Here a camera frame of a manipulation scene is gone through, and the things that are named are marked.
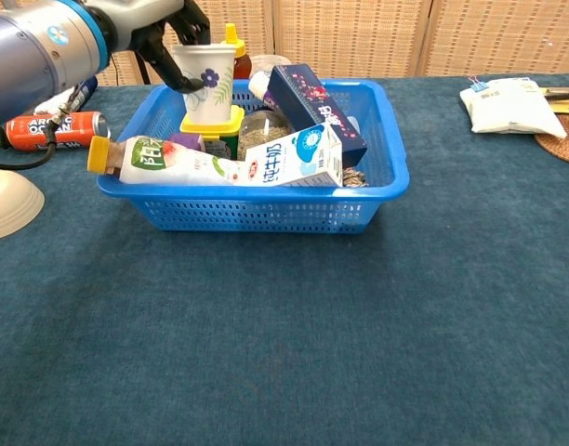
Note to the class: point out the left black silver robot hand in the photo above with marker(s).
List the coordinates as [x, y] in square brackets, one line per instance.
[145, 16]

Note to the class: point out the flower print paper cup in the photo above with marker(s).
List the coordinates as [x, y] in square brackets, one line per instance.
[205, 102]

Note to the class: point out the white green-label bottle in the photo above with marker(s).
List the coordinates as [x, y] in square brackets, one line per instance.
[163, 165]

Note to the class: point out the white blue milk carton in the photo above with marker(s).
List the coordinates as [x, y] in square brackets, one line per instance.
[294, 162]

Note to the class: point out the beige bowl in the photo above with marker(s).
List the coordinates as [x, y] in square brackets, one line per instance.
[5, 209]

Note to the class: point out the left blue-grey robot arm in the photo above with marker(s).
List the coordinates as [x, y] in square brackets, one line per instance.
[29, 51]

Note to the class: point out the black tripod stand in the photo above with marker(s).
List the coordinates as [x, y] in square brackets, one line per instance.
[143, 72]

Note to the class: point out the white blue spray bottle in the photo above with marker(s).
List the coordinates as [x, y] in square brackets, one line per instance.
[87, 90]

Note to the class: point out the honey bottle yellow cap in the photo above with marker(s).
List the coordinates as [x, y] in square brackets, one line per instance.
[242, 62]

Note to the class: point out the small purple box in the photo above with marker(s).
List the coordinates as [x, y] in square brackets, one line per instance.
[187, 140]

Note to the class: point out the purple tube white cap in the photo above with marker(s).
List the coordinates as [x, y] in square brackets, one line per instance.
[259, 86]

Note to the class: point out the orange soda can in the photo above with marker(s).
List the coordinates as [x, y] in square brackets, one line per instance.
[75, 132]

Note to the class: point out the round clear clip container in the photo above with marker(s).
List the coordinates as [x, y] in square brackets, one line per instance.
[275, 62]

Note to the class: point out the yellow lid container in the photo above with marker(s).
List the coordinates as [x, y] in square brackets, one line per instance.
[228, 127]

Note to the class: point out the glass jar of grains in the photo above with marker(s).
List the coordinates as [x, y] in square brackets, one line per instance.
[263, 132]

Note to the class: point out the long dark blue box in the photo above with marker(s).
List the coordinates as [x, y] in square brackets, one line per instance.
[312, 104]

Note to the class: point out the blue plastic basket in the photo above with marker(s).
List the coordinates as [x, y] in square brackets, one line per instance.
[266, 209]

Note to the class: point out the bamboo folding screen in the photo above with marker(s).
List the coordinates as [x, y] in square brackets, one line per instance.
[405, 37]

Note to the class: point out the sunflower seed packet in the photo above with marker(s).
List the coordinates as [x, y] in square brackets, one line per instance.
[354, 178]

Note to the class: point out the dark blue table mat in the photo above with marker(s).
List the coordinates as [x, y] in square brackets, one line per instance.
[284, 325]

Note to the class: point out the blue binder clip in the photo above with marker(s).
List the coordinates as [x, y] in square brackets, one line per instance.
[477, 86]

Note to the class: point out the white pouch bag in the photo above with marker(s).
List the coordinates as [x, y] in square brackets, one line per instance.
[507, 111]

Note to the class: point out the yellow carded razor pack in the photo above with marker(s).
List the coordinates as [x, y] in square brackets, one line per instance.
[561, 102]

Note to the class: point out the round woven coaster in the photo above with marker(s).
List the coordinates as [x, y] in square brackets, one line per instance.
[563, 146]

